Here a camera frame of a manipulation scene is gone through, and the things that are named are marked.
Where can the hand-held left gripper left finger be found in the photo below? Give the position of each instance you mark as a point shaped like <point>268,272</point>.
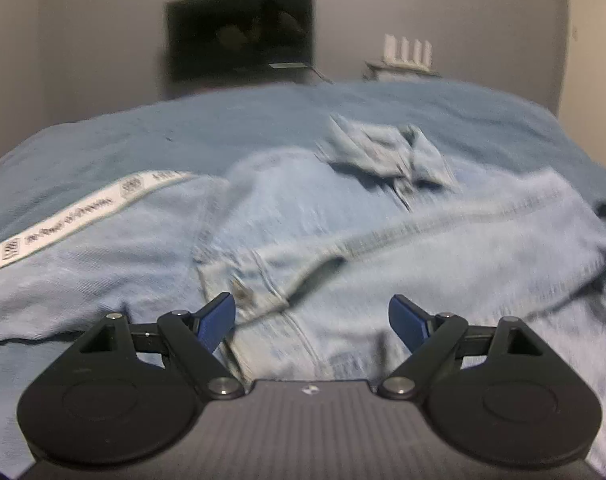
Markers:
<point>217,322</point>

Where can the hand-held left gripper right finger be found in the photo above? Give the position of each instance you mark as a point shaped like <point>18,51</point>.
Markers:
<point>408,322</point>

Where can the light blue denim jacket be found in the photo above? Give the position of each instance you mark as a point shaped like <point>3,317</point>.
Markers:
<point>383,240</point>

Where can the light blue cloth printed band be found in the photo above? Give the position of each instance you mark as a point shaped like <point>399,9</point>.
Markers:
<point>58,280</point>

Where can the blue bed sheet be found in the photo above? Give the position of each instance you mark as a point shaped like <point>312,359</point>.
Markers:
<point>193,125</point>

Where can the small flat grey box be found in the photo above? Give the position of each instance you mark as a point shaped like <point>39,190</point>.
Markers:
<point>288,65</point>

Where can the white router with antennas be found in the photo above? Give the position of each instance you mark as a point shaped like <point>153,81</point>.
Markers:
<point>407,52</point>

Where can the black television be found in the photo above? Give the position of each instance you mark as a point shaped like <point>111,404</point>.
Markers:
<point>240,35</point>

